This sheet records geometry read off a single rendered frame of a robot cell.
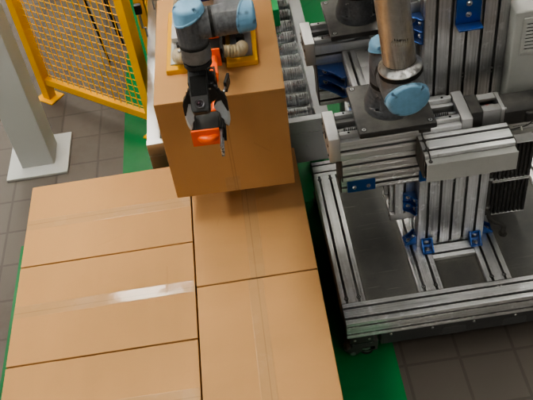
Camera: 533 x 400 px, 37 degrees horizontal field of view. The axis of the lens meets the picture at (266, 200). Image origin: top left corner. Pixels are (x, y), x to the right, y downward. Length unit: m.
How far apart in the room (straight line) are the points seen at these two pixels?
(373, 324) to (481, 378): 0.44
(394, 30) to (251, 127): 0.68
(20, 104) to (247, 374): 1.93
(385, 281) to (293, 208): 0.46
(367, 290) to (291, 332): 0.58
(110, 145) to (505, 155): 2.24
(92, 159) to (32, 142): 0.29
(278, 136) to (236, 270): 0.46
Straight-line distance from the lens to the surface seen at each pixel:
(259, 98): 2.41
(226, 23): 1.90
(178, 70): 2.51
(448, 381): 2.97
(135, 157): 3.92
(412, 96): 2.09
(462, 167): 2.33
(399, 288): 2.93
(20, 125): 3.88
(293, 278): 2.54
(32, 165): 4.04
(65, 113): 4.33
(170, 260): 2.67
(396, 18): 1.97
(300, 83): 3.27
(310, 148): 3.08
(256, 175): 2.61
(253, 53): 2.52
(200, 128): 2.06
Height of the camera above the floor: 2.52
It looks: 45 degrees down
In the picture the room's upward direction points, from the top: 9 degrees counter-clockwise
